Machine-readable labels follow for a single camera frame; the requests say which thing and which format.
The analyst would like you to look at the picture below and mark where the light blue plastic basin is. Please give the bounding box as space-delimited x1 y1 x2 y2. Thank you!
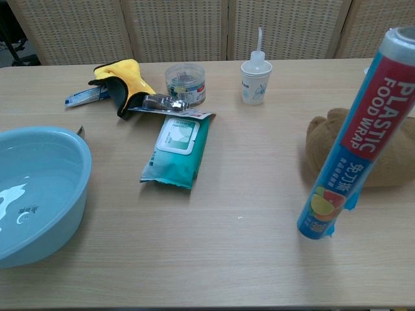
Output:
0 126 93 270

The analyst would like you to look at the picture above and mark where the teal wet wipes pack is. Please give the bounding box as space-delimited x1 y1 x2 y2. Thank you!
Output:
139 113 215 190

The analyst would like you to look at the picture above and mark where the clear blister pack with card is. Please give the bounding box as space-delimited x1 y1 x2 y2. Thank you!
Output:
128 93 217 119

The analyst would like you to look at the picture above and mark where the clear round box of clips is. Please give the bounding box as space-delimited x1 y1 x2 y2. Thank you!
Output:
165 63 208 106

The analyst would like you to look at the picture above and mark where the white squeeze bottle with spout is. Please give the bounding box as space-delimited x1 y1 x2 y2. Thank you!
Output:
240 27 274 106

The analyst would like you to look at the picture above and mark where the yellow and black cloth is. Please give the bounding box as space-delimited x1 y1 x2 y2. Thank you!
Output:
88 58 157 121

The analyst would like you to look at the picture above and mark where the woven rattan folding screen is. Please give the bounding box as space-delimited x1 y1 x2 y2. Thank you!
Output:
6 0 415 66

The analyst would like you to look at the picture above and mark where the blue plastic food wrap roll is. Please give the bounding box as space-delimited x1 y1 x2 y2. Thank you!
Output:
296 27 415 242

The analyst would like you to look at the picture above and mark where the brown plush toy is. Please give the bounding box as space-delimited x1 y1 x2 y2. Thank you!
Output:
306 108 415 189

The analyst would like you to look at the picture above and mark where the black stand with legs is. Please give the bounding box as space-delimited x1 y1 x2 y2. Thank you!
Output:
0 19 29 67

